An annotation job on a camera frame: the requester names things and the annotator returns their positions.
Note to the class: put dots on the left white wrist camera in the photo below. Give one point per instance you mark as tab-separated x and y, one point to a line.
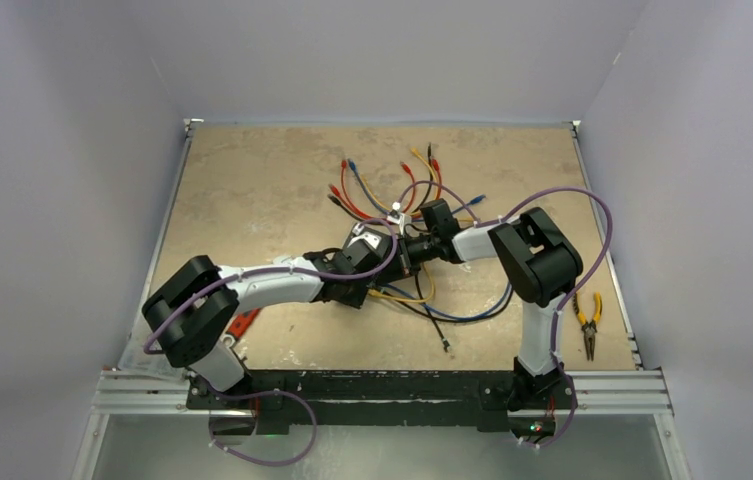
361	232

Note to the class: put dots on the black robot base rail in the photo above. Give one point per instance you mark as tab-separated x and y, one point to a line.
487	400

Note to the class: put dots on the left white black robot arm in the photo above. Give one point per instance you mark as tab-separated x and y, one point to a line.
189	314

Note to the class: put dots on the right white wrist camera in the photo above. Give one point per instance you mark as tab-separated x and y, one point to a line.
399	218

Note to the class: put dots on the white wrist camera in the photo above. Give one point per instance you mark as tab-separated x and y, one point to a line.
361	232
399	218

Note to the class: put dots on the printed paper sheet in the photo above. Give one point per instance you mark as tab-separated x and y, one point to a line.
134	360

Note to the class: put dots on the red handled adjustable wrench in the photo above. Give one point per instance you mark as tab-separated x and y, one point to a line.
239	326

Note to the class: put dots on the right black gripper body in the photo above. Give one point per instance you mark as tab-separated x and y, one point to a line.
412	252

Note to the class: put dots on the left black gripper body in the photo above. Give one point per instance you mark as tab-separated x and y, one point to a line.
353	295

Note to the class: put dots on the yellow handled pliers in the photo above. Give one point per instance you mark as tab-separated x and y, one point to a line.
589	324

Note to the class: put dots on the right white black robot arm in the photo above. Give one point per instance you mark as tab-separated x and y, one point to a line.
541	265

